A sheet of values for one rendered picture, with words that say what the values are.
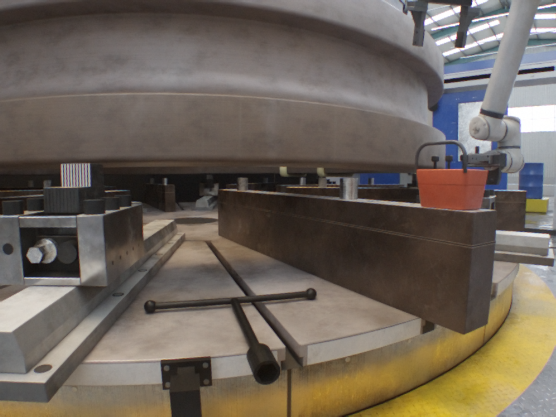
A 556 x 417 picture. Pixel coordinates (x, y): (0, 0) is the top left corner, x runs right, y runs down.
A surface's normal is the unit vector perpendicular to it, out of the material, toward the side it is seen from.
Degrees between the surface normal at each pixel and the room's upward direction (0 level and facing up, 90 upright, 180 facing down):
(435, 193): 97
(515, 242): 71
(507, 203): 90
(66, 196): 90
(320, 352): 90
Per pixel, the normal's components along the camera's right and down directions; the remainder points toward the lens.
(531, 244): -0.59, -0.25
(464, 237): -0.87, 0.04
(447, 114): -0.68, 0.07
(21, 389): 0.11, 0.08
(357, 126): 0.52, 0.07
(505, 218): -0.28, 0.08
